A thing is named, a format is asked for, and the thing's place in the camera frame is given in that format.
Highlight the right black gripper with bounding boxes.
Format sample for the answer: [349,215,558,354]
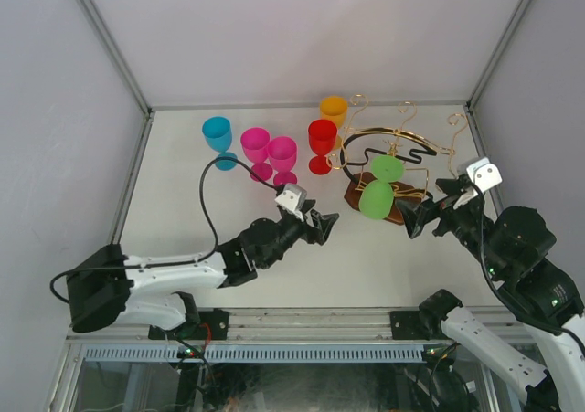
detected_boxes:
[395,177,506,277]

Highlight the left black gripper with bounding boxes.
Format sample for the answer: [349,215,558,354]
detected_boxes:
[260,200,337,269]

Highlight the green plastic wine glass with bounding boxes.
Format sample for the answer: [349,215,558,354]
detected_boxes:
[358,154,404,220]

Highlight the gold wire wine glass rack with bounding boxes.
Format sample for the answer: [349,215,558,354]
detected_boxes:
[327,100,470,225]

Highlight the pink wine glass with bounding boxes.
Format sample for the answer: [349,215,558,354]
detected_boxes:
[240,127,273,181]
[267,136,298,186]

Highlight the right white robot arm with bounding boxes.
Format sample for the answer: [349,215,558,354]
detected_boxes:
[396,173,584,411]

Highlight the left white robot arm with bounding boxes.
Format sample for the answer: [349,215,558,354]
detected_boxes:
[66,201,339,339]

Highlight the red plastic wine glass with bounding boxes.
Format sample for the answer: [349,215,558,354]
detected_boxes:
[308,119,337,175]

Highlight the orange plastic wine glass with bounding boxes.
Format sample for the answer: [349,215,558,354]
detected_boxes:
[319,96,348,130]

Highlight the blue plastic wine glass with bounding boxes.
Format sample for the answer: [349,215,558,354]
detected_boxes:
[202,116,237,171]

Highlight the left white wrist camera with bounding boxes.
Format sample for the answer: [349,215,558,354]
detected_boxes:
[274,184,307,222]

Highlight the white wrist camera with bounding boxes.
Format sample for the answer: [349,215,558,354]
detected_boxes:
[274,184,307,222]
[464,157,503,193]

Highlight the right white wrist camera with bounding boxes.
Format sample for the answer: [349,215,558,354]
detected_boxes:
[464,157,503,193]

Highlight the left black camera cable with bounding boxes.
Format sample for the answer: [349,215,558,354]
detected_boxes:
[48,156,287,303]

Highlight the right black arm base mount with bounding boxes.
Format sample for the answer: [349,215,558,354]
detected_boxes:
[389,310,442,341]

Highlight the aluminium front rail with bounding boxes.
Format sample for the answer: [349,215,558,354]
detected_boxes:
[66,307,533,344]

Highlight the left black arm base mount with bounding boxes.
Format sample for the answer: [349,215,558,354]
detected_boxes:
[148,309,229,341]

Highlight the grey slotted cable duct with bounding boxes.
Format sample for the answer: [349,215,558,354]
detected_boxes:
[83,343,425,364]

